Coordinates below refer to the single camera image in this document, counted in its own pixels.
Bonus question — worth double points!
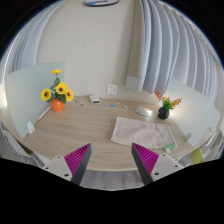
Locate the white chair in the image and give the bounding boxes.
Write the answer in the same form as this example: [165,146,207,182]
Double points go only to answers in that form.
[199,128,224,161]
[0,124,44,166]

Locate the frosted glass desk partition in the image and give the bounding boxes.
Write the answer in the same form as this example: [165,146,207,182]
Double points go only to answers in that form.
[163,78,222,147]
[3,61,65,139]

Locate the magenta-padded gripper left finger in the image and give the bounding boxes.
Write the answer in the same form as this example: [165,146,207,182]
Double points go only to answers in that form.
[41,142,93,186]

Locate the white wall socket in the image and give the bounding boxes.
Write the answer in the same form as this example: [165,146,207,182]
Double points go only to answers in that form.
[106,83,118,96]

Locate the small white box device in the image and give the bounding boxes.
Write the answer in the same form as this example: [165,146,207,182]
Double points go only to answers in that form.
[88,95,101,105]

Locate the orange round vase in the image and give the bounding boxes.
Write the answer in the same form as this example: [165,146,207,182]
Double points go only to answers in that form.
[50,98,65,112]

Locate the yellow sunflower bouquet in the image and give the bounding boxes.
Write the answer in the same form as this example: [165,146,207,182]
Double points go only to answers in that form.
[40,68,75,104]

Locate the round wall clock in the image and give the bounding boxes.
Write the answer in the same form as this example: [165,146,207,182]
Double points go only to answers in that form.
[83,0,120,7]

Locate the orange flowers with green leaves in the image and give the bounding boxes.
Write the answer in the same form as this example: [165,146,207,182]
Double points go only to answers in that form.
[154,91,183,111]

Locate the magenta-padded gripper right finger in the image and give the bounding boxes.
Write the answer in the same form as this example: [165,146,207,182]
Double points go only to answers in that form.
[130,142,184,186]

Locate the yellow-green chair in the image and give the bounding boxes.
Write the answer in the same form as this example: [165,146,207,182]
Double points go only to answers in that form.
[190,147,205,165]

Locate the beige towel with green stripe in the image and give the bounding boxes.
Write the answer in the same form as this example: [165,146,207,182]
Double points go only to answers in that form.
[110,116,178,154]

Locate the black round vase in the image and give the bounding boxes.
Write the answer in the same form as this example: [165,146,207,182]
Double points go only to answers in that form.
[157,106,171,120]

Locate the light grey curtain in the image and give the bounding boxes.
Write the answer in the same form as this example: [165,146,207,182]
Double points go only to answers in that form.
[3,1,64,76]
[137,0,219,104]

